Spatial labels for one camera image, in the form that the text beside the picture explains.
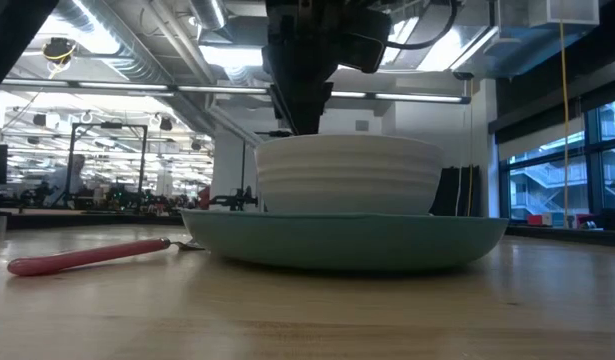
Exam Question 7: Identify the ceiling cable reel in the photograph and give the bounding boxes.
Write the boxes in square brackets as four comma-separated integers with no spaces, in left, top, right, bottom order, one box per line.
[40,36,79,67]

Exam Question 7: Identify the white ceiling unit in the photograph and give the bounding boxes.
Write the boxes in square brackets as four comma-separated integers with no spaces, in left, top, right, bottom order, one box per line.
[528,0,601,29]

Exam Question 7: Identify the yellow hanging cord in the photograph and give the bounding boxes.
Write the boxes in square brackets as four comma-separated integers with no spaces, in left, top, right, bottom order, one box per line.
[558,19,572,229]

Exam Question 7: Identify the black leaning panels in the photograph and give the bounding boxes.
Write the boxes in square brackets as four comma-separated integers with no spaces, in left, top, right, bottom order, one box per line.
[430,165,482,218]

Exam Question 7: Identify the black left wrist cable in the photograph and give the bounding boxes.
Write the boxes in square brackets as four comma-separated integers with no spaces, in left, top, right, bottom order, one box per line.
[384,0,461,51]

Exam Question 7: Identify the person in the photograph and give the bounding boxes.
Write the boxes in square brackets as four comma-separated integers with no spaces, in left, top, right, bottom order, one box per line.
[42,152,88,207]

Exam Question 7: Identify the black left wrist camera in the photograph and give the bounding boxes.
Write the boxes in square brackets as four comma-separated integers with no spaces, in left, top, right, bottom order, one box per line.
[335,7,394,75]

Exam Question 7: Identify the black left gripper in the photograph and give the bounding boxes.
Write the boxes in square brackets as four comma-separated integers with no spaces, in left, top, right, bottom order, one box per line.
[263,0,348,137]

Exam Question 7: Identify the black rack frame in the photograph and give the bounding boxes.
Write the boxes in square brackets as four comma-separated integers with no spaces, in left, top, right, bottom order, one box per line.
[65,121,149,204]

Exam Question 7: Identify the fork with pink handle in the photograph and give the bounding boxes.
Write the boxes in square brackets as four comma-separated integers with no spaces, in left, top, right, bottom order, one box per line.
[6,236,206,278]

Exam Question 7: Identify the white ribbed bowl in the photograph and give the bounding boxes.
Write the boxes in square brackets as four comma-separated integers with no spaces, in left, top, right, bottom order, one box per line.
[254,132,446,216]

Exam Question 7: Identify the teal round plate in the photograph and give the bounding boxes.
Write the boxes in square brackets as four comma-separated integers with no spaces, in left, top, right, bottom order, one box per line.
[179,208,511,274]

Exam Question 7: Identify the dark window frame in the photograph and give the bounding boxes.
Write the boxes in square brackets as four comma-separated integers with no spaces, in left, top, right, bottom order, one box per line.
[496,97,615,224]

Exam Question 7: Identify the silver spiral ventilation duct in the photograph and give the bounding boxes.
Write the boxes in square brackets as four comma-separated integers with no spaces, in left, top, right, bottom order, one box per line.
[76,0,174,85]
[188,0,229,32]

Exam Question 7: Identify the long linear ceiling light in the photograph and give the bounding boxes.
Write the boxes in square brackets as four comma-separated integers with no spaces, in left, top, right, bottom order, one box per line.
[0,79,471,105]

